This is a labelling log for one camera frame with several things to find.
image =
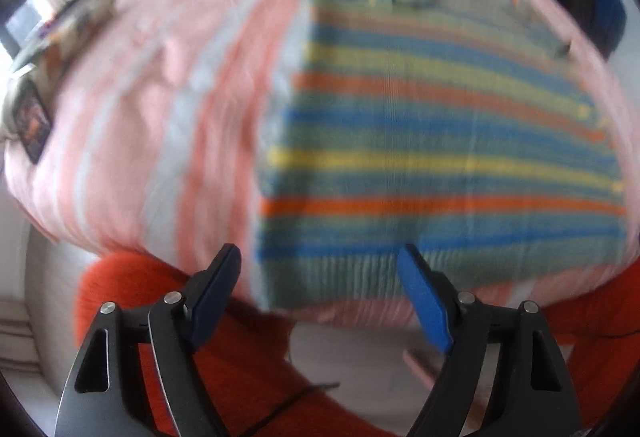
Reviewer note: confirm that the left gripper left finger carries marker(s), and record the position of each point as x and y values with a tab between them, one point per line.
105	395

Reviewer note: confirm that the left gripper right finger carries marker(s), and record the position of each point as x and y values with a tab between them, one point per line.
532	393

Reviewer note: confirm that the multicolour striped knit sweater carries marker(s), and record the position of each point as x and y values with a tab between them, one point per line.
459	126

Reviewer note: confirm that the orange fuzzy trousers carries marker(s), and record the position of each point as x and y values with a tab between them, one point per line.
246	373

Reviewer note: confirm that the pink striped bed sheet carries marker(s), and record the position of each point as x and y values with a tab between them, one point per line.
157	133

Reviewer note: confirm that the black smartphone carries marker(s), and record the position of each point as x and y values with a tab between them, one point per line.
32	122

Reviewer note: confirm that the blue garment on chair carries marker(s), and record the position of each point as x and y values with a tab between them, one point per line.
607	25

